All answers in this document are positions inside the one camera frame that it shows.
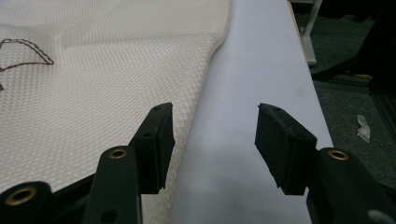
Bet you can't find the small crumpled white tissue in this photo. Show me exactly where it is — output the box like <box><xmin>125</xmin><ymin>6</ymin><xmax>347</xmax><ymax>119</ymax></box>
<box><xmin>356</xmin><ymin>114</ymin><xmax>372</xmax><ymax>144</ymax></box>

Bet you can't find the white foam board mat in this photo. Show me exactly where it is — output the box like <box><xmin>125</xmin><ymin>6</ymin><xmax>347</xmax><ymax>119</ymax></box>
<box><xmin>169</xmin><ymin>0</ymin><xmax>334</xmax><ymax>224</ymax></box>

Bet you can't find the cream textured cloth with embroidery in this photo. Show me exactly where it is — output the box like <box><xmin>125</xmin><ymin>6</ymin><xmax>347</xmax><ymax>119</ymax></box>
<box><xmin>0</xmin><ymin>0</ymin><xmax>233</xmax><ymax>224</ymax></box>

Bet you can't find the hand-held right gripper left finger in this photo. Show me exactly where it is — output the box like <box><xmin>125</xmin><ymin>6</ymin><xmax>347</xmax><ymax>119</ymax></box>
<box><xmin>129</xmin><ymin>102</ymin><xmax>176</xmax><ymax>195</ymax></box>

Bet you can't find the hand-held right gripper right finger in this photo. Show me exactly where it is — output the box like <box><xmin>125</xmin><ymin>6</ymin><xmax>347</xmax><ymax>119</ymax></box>
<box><xmin>254</xmin><ymin>103</ymin><xmax>318</xmax><ymax>196</ymax></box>

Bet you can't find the black stand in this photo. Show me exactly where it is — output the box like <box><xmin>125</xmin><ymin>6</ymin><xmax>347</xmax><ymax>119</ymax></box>
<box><xmin>311</xmin><ymin>0</ymin><xmax>396</xmax><ymax>94</ymax></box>

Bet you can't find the white metal desk frame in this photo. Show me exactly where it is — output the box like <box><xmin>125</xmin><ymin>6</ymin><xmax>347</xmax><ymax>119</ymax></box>
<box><xmin>289</xmin><ymin>0</ymin><xmax>324</xmax><ymax>67</ymax></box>

